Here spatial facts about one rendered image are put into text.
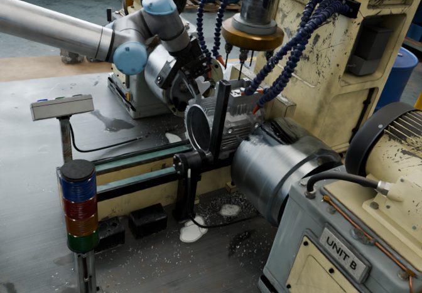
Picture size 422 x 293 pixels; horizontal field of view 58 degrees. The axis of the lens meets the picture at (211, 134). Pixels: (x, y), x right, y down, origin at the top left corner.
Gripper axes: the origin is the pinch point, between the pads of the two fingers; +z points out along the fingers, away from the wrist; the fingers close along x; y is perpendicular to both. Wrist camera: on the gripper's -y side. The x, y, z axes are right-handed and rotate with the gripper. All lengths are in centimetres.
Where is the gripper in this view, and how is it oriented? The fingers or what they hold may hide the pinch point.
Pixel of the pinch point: (196, 98)
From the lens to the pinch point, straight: 121.3
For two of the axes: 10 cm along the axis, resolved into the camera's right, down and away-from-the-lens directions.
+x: -5.1, -5.3, 6.8
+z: 3.2, 6.2, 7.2
